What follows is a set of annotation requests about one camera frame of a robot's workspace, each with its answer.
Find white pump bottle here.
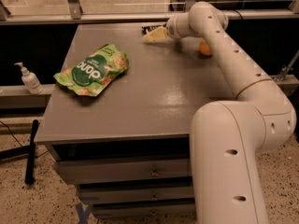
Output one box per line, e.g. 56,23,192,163
15,63,43,94

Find bottom grey drawer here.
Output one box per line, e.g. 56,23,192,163
92,202,195,218

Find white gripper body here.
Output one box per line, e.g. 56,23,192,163
166,12,199,39

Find grey drawer cabinet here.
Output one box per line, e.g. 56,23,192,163
35,23,234,208

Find green chip bag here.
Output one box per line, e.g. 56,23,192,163
54,44,129,97

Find black stand leg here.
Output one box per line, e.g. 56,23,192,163
0,119,39,185

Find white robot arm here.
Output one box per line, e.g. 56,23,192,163
143,2,296,224

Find top grey drawer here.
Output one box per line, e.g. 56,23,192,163
53,156,191,185

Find middle grey drawer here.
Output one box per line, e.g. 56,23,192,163
77,187,193,204

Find metal railing frame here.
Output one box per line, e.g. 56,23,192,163
0,0,299,24

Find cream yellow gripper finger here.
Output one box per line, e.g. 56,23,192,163
143,27,167,42

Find orange fruit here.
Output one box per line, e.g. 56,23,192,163
199,40,212,56

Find grey drawer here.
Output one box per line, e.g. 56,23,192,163
92,202,195,218
77,187,193,204
53,156,191,185

